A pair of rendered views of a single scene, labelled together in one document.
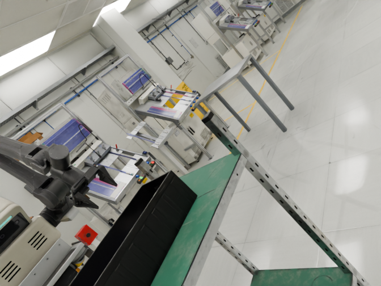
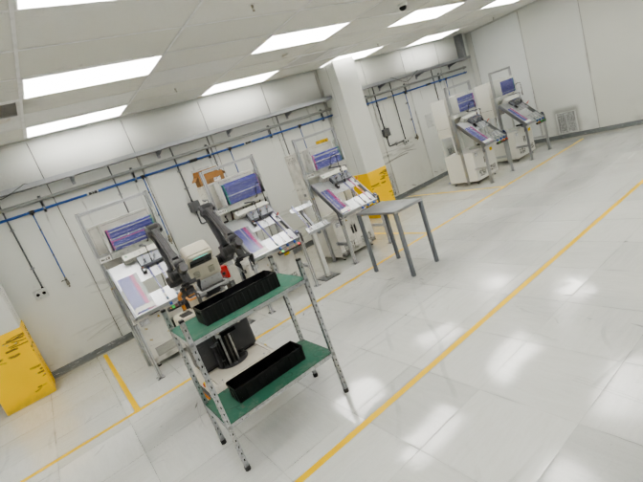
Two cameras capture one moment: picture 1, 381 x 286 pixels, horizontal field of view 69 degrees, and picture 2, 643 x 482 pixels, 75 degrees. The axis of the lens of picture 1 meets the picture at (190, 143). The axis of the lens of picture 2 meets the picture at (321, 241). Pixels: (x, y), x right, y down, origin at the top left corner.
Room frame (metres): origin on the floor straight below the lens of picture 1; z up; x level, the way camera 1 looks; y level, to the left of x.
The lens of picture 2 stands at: (-1.95, -0.83, 1.83)
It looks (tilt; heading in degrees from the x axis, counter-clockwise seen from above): 13 degrees down; 11
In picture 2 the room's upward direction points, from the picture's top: 19 degrees counter-clockwise
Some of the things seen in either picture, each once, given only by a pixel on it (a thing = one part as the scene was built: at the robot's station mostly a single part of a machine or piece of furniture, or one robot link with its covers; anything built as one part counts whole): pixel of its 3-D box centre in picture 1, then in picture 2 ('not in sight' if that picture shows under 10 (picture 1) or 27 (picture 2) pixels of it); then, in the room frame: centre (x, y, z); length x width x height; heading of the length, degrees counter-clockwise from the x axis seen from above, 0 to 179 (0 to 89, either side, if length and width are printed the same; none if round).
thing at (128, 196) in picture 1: (134, 211); (265, 273); (3.45, 1.14, 0.31); 0.70 x 0.65 x 0.62; 133
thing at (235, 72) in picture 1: (244, 105); (396, 236); (3.06, -0.74, 0.40); 0.70 x 0.45 x 0.80; 41
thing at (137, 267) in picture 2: not in sight; (160, 301); (2.33, 2.06, 0.66); 1.01 x 0.73 x 1.31; 43
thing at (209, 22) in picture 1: (227, 33); (464, 134); (6.87, -2.50, 0.95); 1.36 x 0.82 x 1.90; 43
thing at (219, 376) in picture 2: not in sight; (237, 371); (1.19, 0.89, 0.16); 0.67 x 0.64 x 0.25; 43
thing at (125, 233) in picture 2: not in sight; (144, 277); (2.47, 2.22, 0.95); 1.35 x 0.82 x 1.90; 43
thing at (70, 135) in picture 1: (66, 139); (241, 188); (3.40, 1.01, 1.52); 0.51 x 0.13 x 0.27; 133
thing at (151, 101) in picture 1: (174, 122); (343, 212); (4.31, -0.05, 0.65); 1.01 x 0.73 x 1.29; 43
